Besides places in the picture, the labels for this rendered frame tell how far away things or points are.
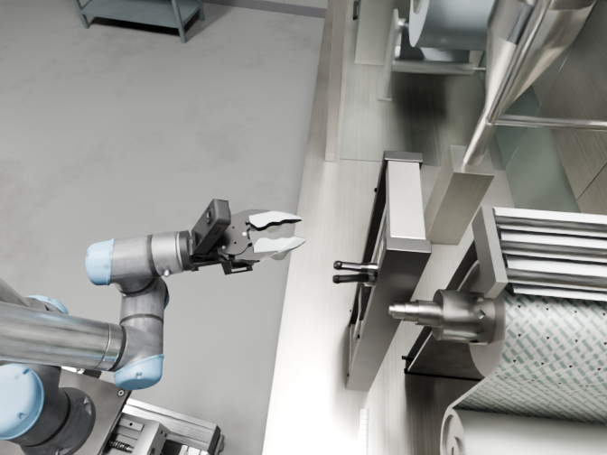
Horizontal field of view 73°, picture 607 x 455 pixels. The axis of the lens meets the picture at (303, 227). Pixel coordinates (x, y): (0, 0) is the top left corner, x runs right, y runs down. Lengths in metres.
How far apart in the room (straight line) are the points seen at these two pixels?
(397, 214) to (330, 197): 0.73
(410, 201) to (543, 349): 0.21
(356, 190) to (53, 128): 2.46
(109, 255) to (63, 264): 1.73
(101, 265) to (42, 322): 0.12
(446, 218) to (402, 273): 0.59
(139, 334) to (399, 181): 0.49
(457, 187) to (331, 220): 0.36
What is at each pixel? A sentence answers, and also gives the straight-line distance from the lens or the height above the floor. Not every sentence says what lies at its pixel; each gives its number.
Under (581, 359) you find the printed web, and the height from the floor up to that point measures 1.38.
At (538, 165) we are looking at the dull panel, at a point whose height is 1.06.
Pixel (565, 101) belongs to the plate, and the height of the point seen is 1.22.
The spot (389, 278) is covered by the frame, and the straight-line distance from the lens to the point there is 0.52.
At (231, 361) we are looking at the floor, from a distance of 1.95.
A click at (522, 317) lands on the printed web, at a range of 0.51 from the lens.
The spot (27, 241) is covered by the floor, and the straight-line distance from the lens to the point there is 2.67.
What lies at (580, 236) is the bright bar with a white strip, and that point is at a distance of 0.56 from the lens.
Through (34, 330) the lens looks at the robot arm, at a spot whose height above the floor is 1.27.
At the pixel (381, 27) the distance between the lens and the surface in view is 1.08.
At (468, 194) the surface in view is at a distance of 1.03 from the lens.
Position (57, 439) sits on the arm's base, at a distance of 1.06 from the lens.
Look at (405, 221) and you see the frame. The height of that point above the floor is 1.44.
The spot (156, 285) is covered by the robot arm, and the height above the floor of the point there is 1.15.
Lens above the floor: 1.82
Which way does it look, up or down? 53 degrees down
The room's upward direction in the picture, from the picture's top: straight up
